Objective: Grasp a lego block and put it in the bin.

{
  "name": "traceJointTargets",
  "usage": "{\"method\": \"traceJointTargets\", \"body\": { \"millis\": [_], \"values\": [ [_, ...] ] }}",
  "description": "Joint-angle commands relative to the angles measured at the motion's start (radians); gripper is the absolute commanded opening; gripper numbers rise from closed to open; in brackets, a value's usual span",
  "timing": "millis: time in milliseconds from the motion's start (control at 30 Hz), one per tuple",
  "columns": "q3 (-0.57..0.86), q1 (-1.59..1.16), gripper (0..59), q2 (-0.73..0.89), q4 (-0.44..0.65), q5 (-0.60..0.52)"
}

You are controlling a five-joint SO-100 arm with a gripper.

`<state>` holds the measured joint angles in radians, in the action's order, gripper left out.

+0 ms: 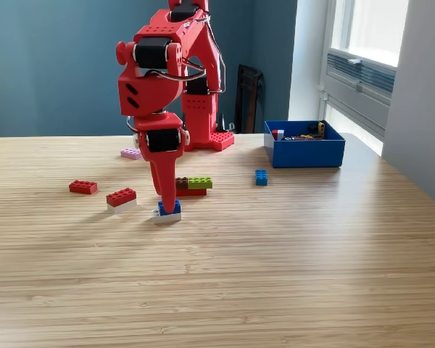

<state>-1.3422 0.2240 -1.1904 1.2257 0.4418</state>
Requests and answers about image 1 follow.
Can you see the blue and white brick stack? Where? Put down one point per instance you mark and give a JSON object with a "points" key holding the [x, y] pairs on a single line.
{"points": [[166, 217]]}

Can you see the red and white brick stack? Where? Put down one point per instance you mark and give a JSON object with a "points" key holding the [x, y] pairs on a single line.
{"points": [[121, 199], [277, 134]]}

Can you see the dark red toy car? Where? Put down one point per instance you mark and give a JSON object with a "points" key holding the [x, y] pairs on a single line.
{"points": [[291, 138]]}

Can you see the small yellow toy digger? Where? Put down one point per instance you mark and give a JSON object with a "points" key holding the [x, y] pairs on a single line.
{"points": [[320, 128]]}

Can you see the blue plastic bin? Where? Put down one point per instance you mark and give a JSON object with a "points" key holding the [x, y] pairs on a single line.
{"points": [[306, 154]]}

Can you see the brown green red brick stack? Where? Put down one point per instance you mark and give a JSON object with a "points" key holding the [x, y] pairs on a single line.
{"points": [[197, 185]]}

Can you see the pink flat building brick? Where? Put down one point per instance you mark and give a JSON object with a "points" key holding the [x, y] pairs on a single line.
{"points": [[129, 154]]}

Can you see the red building brick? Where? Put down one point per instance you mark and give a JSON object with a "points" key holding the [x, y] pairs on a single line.
{"points": [[82, 187]]}

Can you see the dark folded chair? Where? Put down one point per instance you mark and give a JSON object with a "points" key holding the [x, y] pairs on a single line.
{"points": [[250, 101]]}

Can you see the small blue building brick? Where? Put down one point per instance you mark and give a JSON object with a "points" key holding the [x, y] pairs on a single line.
{"points": [[261, 177]]}

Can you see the grey window vent grille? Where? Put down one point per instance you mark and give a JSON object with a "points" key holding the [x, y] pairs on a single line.
{"points": [[362, 74]]}

